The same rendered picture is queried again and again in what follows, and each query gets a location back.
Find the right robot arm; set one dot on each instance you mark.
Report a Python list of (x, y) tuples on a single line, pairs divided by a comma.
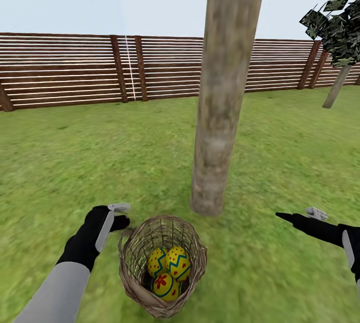
[(344, 236)]

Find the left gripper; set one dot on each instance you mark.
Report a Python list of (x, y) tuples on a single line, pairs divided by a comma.
[(120, 223)]

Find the wicker basket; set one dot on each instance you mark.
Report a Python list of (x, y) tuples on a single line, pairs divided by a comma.
[(135, 278)]

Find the easter egg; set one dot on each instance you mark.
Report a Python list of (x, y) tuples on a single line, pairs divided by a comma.
[(178, 263), (166, 287), (156, 263)]

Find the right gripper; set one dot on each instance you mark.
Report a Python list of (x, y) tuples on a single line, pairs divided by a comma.
[(310, 226)]

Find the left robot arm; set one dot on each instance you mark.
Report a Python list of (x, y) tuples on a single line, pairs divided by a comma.
[(59, 298)]

